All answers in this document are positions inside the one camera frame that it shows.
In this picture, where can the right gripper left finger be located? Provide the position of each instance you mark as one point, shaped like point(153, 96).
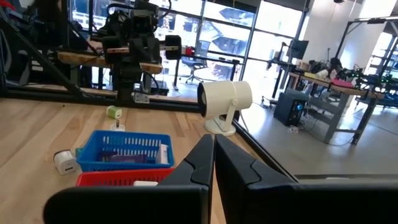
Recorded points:
point(192, 174)

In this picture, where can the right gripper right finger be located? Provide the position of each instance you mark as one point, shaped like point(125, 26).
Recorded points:
point(236, 174)

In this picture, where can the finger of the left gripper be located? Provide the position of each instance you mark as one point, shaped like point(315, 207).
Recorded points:
point(137, 51)
point(152, 51)

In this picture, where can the white rectangular box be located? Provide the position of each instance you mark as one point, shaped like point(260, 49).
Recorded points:
point(162, 154)

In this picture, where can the white cube charger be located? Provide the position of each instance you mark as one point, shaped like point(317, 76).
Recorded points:
point(145, 183)
point(117, 127)

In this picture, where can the purple rectangular box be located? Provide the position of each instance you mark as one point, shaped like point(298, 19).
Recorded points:
point(127, 158)

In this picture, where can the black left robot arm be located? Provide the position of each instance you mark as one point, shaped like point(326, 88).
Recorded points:
point(126, 88)

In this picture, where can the grey office chair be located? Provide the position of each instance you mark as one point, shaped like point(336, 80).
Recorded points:
point(194, 63)

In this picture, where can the red container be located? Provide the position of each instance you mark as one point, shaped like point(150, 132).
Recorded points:
point(189, 50)

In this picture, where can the wooden-top workbench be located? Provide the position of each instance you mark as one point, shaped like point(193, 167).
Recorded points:
point(77, 59)
point(342, 90)

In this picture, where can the white cylindrical projector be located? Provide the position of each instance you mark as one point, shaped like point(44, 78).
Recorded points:
point(224, 96)

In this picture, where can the black computer tower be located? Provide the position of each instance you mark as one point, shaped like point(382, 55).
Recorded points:
point(289, 109)

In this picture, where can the red plastic basket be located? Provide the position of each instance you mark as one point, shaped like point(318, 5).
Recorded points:
point(109, 179)

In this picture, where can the blue plastic basket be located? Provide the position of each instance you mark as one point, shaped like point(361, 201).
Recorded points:
point(93, 166)

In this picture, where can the teal rectangular device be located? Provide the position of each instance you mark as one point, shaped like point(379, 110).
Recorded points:
point(79, 152)

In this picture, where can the black monitor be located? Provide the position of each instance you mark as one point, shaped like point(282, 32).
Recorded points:
point(299, 49)

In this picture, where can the white and grey charger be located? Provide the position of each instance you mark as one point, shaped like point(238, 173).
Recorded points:
point(66, 163)

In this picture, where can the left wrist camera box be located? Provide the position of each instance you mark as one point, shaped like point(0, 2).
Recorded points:
point(143, 21)

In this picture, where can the green wall charger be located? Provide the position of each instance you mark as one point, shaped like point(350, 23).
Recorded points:
point(114, 112)

